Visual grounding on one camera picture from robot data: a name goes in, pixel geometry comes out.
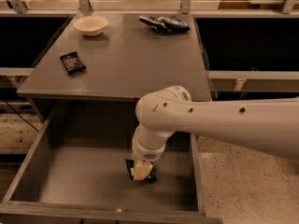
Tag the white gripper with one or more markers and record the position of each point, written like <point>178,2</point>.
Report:
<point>146,153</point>

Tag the dark blue rxbar blueberry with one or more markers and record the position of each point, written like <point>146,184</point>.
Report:
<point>130,165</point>

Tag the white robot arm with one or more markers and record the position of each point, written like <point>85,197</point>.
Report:
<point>270,126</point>

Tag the open grey top drawer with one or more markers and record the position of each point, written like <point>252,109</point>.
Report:
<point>75,173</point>

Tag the grey cabinet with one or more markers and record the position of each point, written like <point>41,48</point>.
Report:
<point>125,62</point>

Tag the black snack bar wrapper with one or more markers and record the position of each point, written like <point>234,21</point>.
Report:
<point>72,63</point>

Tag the blue chip bag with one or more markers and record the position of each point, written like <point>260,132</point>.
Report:
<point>166,24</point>

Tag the white bowl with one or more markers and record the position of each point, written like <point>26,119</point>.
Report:
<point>91,25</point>

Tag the metal bracket under rail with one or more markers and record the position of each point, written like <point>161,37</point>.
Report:
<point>241,82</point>

